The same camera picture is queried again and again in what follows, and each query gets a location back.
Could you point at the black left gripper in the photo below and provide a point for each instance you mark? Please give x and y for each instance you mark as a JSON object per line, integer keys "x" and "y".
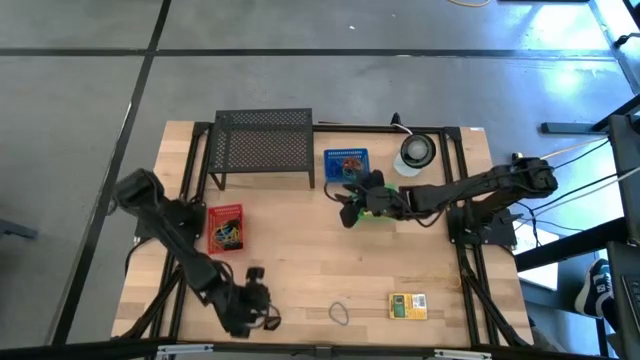
{"x": 245, "y": 307}

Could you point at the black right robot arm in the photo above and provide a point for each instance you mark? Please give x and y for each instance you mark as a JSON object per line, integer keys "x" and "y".
{"x": 475, "y": 185}

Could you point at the black wide rubber band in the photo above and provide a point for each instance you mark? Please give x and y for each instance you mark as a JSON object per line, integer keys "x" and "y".
{"x": 278, "y": 320}

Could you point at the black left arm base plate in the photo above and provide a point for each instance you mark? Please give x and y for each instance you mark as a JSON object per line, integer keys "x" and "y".
{"x": 192, "y": 220}

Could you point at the tan thin rubber band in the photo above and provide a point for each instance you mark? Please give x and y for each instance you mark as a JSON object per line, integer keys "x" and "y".
{"x": 232, "y": 236}
{"x": 440, "y": 283}

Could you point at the white cylinder with black rim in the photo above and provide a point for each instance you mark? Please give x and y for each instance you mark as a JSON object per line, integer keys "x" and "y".
{"x": 417, "y": 147}

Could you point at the person's shoe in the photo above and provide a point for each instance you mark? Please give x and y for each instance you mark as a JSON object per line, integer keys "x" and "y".
{"x": 594, "y": 287}

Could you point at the black desk frame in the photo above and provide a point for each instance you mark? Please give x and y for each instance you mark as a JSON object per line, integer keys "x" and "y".
{"x": 625, "y": 150}

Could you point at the green plastic basket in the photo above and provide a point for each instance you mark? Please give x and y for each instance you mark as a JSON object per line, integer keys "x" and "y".
{"x": 380, "y": 219}

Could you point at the black chair caster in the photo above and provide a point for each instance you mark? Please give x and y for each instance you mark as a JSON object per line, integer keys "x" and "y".
{"x": 627, "y": 40}

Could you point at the black rig crossbar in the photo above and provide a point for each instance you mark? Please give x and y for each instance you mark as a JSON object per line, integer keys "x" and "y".
{"x": 100, "y": 350}

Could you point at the blue plastic basket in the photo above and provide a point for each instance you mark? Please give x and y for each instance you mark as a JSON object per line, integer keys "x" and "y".
{"x": 327, "y": 165}

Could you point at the yellow power plug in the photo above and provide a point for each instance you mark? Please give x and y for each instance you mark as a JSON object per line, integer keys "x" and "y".
{"x": 515, "y": 156}

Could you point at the grey chair base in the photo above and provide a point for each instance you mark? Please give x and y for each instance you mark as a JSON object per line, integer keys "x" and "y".
{"x": 15, "y": 230}

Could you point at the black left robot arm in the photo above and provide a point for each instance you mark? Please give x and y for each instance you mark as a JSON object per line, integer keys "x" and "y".
{"x": 170, "y": 230}

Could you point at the yellow box with green panel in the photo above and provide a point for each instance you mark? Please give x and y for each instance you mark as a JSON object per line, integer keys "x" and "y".
{"x": 407, "y": 306}

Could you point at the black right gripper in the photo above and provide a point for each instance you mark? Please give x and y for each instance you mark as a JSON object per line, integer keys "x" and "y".
{"x": 380, "y": 200}

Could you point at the red plastic basket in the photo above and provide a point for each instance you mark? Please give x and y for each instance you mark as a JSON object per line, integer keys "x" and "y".
{"x": 215, "y": 212}

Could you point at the black perforated metal stand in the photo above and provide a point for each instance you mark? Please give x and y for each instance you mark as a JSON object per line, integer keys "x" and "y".
{"x": 260, "y": 140}

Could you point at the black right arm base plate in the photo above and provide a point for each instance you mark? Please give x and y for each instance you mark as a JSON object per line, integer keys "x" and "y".
{"x": 500, "y": 235}

